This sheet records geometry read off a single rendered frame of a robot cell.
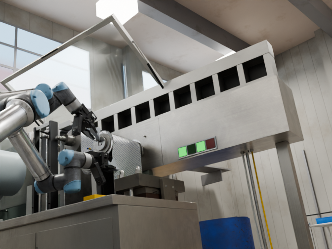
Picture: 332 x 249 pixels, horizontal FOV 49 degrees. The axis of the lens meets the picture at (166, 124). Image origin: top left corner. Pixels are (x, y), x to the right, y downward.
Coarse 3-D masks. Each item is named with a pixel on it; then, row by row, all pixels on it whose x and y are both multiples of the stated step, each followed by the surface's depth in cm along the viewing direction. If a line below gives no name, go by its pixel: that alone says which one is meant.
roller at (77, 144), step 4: (76, 136) 212; (80, 136) 210; (76, 140) 211; (80, 140) 209; (76, 144) 210; (80, 144) 209; (68, 148) 214; (72, 148) 212; (76, 148) 210; (80, 148) 210
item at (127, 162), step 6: (114, 150) 193; (114, 156) 192; (120, 156) 196; (126, 156) 200; (132, 156) 204; (138, 156) 209; (120, 162) 194; (126, 162) 199; (132, 162) 203; (138, 162) 207; (120, 168) 193; (126, 168) 197; (132, 168) 201; (114, 174) 188; (126, 174) 196
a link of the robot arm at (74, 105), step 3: (72, 102) 184; (75, 102) 184; (78, 102) 186; (69, 105) 184; (72, 105) 184; (75, 105) 184; (78, 105) 185; (66, 108) 186; (69, 108) 184; (72, 108) 184; (75, 108) 185; (69, 111) 186; (72, 111) 185
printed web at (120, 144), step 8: (88, 144) 212; (120, 144) 198; (128, 144) 205; (136, 144) 211; (128, 152) 202; (136, 152) 208; (88, 176) 225; (88, 184) 223; (80, 192) 216; (88, 192) 221; (72, 200) 209; (80, 200) 214
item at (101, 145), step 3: (102, 138) 195; (105, 138) 195; (99, 141) 196; (102, 141) 194; (105, 141) 193; (96, 144) 196; (99, 144) 195; (102, 144) 194; (105, 144) 193; (96, 147) 196; (99, 147) 194; (102, 147) 193; (105, 147) 194; (102, 150) 195
